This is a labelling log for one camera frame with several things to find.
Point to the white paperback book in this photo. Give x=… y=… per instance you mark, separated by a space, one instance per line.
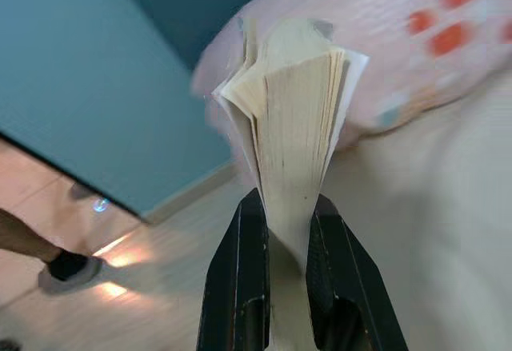
x=296 y=127

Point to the pink dotted pillow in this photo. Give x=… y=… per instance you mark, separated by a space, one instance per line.
x=400 y=67

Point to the beige skirting board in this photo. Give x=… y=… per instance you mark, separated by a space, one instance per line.
x=192 y=195

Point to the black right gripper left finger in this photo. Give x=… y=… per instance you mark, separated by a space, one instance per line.
x=236 y=287

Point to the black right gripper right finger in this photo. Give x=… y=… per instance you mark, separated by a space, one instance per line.
x=344 y=287

